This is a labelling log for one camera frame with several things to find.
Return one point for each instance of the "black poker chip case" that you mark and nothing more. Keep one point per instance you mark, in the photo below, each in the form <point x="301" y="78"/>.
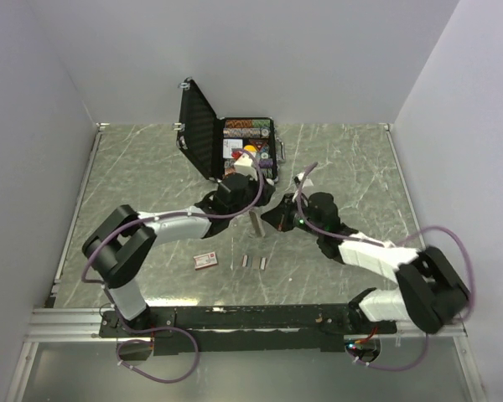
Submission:
<point x="200" y="133"/>

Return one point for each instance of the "aluminium frame rail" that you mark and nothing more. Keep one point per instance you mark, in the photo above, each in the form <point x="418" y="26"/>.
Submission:
<point x="94" y="324"/>

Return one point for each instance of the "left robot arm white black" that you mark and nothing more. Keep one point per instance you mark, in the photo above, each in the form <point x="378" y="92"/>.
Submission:
<point x="117" y="249"/>

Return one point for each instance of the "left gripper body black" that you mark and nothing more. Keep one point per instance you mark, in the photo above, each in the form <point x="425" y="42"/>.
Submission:
<point x="253" y="188"/>

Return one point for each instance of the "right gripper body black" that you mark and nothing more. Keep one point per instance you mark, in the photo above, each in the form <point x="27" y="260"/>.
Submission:
<point x="291" y="216"/>

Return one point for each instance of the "white card deck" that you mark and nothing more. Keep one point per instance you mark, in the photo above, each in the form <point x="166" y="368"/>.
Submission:
<point x="229" y="145"/>

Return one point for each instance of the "red white staple box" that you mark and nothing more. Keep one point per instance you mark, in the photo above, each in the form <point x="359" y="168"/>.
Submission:
<point x="205" y="260"/>

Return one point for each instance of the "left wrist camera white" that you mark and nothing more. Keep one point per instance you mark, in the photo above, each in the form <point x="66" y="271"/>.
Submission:
<point x="244" y="164"/>

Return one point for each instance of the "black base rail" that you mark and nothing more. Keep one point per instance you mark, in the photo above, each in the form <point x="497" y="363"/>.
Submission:
<point x="176" y="330"/>

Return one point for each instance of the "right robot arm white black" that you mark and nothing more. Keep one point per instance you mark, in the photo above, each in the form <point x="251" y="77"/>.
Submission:
<point x="428" y="291"/>

